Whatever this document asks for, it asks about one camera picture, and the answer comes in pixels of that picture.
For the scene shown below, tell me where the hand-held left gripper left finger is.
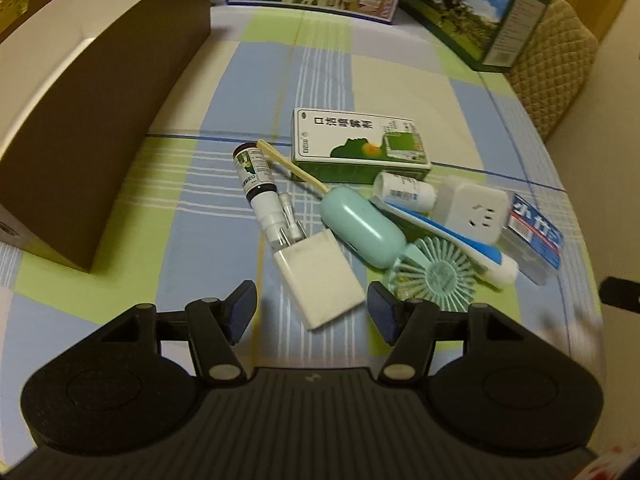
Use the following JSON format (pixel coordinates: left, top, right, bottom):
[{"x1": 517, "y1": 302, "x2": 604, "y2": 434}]
[{"x1": 95, "y1": 280, "x2": 258, "y2": 384}]

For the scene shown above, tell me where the white charger adapter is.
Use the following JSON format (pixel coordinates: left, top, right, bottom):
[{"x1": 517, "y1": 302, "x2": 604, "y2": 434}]
[{"x1": 272, "y1": 230, "x2": 366, "y2": 331}]

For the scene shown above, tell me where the white and blue toothpaste tube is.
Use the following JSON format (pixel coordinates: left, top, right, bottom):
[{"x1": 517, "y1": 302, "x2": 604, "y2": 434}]
[{"x1": 370, "y1": 197, "x2": 521, "y2": 291}]

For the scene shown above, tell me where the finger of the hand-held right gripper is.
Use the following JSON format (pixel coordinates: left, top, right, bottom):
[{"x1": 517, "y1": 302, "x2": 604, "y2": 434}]
[{"x1": 601, "y1": 275, "x2": 640, "y2": 307}]

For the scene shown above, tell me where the green cow print milk box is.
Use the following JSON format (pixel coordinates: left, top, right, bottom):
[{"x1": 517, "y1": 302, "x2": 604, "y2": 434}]
[{"x1": 397, "y1": 0, "x2": 556, "y2": 73}]

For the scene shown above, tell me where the plaid tablecloth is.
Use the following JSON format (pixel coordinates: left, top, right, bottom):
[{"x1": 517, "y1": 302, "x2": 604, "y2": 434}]
[{"x1": 0, "y1": 2, "x2": 608, "y2": 466}]

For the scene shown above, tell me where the mint green handheld fan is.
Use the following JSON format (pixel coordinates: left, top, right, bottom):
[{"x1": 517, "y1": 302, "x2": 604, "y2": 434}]
[{"x1": 320, "y1": 185, "x2": 488, "y2": 323}]

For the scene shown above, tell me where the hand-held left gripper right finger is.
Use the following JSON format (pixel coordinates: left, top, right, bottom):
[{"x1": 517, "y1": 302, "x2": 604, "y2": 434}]
[{"x1": 367, "y1": 281, "x2": 531, "y2": 385}]

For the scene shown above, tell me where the thin wooden stick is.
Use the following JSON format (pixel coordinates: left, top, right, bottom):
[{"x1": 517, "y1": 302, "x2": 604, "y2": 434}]
[{"x1": 256, "y1": 139, "x2": 330, "y2": 195}]

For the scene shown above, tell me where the beige quilted cushion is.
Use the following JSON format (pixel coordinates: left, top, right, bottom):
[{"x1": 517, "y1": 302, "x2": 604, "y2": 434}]
[{"x1": 505, "y1": 0, "x2": 598, "y2": 141}]

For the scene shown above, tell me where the clear box with blue label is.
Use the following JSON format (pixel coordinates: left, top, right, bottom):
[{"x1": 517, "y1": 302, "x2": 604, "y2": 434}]
[{"x1": 500, "y1": 190, "x2": 566, "y2": 286}]

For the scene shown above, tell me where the white socket adapter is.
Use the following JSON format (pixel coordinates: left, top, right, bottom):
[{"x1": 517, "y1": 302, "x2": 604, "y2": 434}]
[{"x1": 431, "y1": 176, "x2": 511, "y2": 246}]

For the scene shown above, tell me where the small white pill bottle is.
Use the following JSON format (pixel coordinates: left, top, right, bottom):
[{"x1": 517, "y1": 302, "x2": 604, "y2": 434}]
[{"x1": 372, "y1": 171, "x2": 437, "y2": 213}]

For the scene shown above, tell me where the green and white medicine box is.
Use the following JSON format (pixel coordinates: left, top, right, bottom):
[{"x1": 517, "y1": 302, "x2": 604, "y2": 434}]
[{"x1": 291, "y1": 107, "x2": 432, "y2": 183}]

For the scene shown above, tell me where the brown spray bottle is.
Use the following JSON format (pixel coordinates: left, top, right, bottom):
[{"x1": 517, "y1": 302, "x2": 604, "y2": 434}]
[{"x1": 233, "y1": 143, "x2": 308, "y2": 251}]

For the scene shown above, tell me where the brown cardboard box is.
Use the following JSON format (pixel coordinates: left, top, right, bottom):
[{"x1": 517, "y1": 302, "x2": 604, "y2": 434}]
[{"x1": 0, "y1": 0, "x2": 213, "y2": 273}]

